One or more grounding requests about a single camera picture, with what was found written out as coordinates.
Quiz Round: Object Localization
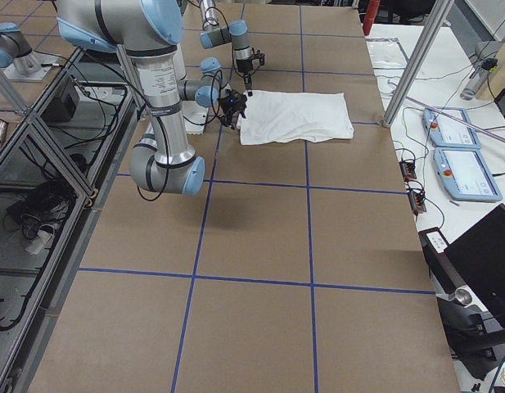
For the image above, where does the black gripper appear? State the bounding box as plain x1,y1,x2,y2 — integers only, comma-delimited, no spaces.
235,57,255,93
219,84,253,130

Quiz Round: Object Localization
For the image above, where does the white long-sleeve printed shirt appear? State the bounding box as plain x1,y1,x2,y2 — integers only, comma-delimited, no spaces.
238,90,354,146

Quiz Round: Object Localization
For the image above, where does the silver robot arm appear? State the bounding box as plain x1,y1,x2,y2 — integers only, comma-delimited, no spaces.
198,1,264,97
57,1,248,196

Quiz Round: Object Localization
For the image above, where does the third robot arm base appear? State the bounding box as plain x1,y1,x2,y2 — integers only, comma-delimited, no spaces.
0,22,59,82

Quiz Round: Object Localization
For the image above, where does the plastic sheet with black border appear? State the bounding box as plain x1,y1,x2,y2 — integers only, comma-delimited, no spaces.
366,38,408,70

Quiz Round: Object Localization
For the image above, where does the red cylinder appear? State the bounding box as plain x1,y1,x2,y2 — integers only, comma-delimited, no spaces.
363,0,381,36

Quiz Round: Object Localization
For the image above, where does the upper blue teach pendant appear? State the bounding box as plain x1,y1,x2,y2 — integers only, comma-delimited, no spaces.
422,107,481,150

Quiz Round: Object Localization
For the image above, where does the blue teach pendant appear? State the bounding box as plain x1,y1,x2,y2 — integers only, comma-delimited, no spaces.
433,147,503,202
422,107,481,150

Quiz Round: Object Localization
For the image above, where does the grey water bottle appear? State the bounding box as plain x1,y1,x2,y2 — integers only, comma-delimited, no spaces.
460,59,494,101

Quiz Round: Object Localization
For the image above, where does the lower blue teach pendant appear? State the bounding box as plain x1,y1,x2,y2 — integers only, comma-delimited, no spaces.
433,147,503,202

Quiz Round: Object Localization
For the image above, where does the black laptop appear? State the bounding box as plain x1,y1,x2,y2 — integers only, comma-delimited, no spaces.
445,203,505,328

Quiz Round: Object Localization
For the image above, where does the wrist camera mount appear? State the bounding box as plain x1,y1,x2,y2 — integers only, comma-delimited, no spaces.
251,48,265,67

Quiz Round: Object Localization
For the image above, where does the aluminium frame post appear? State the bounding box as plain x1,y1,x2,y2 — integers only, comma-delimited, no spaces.
381,0,454,128

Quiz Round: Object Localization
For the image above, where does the grabber stick with green handle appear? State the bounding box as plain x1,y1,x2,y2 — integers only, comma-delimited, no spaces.
406,96,505,144

